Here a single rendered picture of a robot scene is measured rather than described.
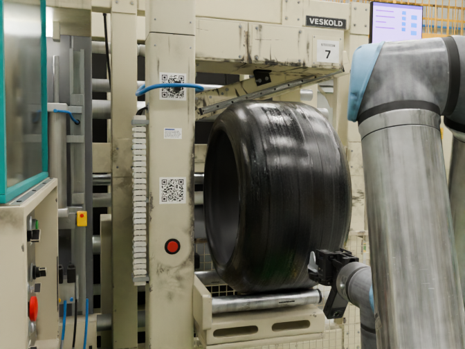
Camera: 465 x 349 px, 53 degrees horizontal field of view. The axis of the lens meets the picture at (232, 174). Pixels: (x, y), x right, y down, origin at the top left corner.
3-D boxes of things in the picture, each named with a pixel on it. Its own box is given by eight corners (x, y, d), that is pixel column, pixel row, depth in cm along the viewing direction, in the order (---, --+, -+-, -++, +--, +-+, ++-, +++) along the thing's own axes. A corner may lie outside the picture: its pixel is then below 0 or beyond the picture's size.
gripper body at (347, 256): (340, 246, 119) (367, 257, 107) (340, 280, 119) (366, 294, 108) (313, 248, 116) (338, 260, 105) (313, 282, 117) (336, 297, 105)
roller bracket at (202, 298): (202, 332, 125) (202, 295, 124) (176, 289, 163) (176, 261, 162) (214, 330, 125) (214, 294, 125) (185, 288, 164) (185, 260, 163)
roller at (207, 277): (187, 289, 157) (188, 279, 154) (185, 278, 160) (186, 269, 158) (283, 281, 167) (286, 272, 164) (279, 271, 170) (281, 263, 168)
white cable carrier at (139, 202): (133, 286, 131) (133, 115, 129) (132, 281, 136) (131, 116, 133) (149, 284, 132) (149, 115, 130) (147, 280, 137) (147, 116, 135)
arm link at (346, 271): (380, 305, 103) (342, 308, 101) (368, 298, 108) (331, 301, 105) (382, 264, 103) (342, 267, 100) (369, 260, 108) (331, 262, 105)
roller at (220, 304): (203, 310, 133) (207, 316, 129) (204, 295, 132) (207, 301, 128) (315, 300, 143) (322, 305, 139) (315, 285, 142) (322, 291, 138)
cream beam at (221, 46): (183, 59, 156) (183, 14, 156) (171, 71, 180) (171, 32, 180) (344, 70, 174) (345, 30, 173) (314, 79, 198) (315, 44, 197)
